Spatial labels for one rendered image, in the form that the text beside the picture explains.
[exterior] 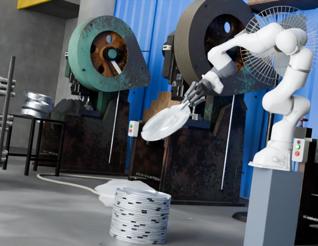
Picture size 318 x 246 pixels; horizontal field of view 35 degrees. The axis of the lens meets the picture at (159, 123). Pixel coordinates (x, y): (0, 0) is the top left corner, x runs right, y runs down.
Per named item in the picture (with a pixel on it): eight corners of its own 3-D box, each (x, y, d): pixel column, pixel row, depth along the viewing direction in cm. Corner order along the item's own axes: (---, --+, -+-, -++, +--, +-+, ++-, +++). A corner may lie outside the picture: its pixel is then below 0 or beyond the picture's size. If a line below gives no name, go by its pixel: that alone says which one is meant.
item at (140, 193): (153, 200, 239) (153, 198, 239) (104, 190, 253) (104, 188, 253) (180, 197, 264) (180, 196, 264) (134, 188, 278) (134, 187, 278)
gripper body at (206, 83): (206, 89, 280) (195, 99, 276) (199, 76, 276) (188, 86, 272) (215, 89, 273) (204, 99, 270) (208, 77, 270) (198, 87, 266)
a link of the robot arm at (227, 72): (220, 63, 264) (232, 78, 265) (235, 49, 270) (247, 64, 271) (204, 73, 280) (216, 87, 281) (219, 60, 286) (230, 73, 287)
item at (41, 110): (25, 175, 458) (37, 90, 460) (-2, 168, 488) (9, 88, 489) (59, 176, 489) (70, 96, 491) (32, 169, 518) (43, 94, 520)
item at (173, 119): (187, 130, 244) (186, 129, 244) (136, 147, 256) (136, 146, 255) (193, 99, 268) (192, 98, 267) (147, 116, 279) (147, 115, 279)
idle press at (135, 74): (60, 175, 503) (84, 5, 507) (17, 162, 577) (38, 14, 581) (171, 181, 603) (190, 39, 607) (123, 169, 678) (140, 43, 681)
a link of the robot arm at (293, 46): (313, 71, 249) (325, 37, 242) (301, 75, 236) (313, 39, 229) (278, 58, 258) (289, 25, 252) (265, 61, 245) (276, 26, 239)
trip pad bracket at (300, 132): (303, 157, 302) (307, 125, 302) (289, 155, 310) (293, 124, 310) (308, 158, 306) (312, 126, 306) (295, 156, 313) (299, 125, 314)
